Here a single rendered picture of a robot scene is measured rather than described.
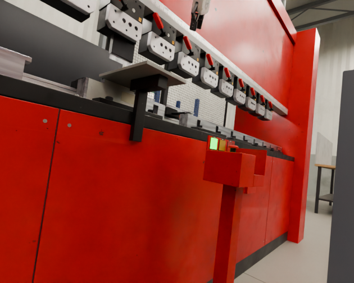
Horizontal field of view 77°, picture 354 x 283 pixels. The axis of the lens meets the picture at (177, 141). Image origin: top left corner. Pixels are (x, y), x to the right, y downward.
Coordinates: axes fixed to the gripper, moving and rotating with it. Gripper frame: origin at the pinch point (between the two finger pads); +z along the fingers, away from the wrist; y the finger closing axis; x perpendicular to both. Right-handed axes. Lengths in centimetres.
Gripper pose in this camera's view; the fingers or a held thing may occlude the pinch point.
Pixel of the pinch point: (196, 25)
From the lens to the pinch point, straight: 116.1
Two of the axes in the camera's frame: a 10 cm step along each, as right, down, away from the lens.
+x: -8.7, -4.2, 2.5
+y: 4.6, -5.1, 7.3
